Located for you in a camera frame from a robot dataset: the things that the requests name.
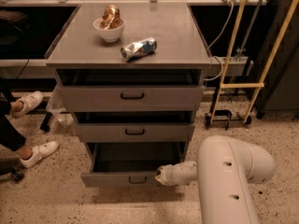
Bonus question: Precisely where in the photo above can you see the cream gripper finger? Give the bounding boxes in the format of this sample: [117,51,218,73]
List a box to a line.
[155,166,164,184]

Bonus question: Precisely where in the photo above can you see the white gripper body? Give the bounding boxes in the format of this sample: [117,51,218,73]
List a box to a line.
[162,163,187,186]

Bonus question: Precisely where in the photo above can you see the grey bottom drawer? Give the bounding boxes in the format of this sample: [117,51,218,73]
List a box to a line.
[81,142,188,188]

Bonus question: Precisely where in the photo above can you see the grey drawer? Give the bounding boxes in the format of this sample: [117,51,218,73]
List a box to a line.
[76,123,194,143]
[81,142,188,188]
[57,86,203,112]

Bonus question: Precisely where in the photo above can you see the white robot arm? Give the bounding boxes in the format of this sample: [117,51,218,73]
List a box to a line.
[155,135,276,224]

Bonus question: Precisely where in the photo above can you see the grey middle drawer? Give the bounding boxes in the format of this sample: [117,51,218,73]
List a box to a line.
[76,123,194,143]

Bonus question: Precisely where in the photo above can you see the grey top drawer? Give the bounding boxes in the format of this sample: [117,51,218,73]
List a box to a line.
[57,86,203,112]

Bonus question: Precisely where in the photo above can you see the grey metal drawer cabinet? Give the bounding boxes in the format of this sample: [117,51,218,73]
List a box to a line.
[44,2,213,161]

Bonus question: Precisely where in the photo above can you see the white sneaker lower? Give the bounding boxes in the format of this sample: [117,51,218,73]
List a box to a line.
[20,141,59,168]

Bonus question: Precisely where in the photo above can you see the white sneaker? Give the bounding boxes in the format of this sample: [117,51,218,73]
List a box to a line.
[20,141,59,168]
[10,91,43,119]

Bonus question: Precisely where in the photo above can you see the clear plastic bag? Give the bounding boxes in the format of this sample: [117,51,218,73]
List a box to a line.
[46,87,74,126]

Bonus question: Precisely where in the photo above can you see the crushed silver blue can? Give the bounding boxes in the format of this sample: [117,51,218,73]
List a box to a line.
[121,37,157,62]

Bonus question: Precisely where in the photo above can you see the white ceramic bowl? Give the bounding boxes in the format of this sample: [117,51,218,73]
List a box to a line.
[93,19,125,42]

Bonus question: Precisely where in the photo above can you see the white sneaker upper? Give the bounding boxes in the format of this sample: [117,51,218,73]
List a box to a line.
[10,91,43,119]

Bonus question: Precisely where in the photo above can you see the black chair base caster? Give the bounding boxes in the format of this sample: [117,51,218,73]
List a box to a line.
[0,167,24,182]

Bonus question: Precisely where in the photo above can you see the black trouser leg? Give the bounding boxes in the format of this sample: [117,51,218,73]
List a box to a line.
[0,101,26,151]

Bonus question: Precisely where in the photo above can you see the gold crumpled snack bag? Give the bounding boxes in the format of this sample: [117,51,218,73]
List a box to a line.
[99,5,121,30]

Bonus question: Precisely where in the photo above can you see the dark bag on shelf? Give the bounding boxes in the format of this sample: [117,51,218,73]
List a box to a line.
[0,9,30,45]

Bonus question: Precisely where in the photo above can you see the yellow hand truck frame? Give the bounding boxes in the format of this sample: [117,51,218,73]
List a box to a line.
[204,0,299,131]

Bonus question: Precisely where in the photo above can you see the white cable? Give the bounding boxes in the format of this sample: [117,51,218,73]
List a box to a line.
[204,2,235,82]

